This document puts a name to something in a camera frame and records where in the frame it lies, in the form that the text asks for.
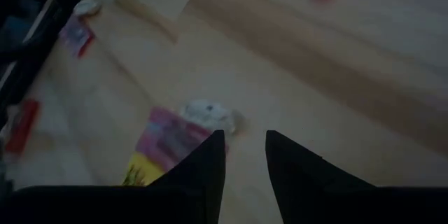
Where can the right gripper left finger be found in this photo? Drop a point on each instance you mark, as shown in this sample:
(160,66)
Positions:
(199,189)

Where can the red Skittles candy pack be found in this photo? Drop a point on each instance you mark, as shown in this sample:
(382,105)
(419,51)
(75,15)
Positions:
(22,126)
(77,36)

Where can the white Whoppers candy pack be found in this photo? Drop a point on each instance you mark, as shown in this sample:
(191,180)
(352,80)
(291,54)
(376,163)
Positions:
(210,113)
(85,7)

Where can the yellow pink packet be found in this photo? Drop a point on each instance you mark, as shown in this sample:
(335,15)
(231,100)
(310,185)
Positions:
(168,140)

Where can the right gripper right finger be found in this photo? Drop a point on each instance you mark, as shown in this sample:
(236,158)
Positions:
(301,189)

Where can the yellow Sour Patch pack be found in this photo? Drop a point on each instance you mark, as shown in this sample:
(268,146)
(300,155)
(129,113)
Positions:
(143,171)

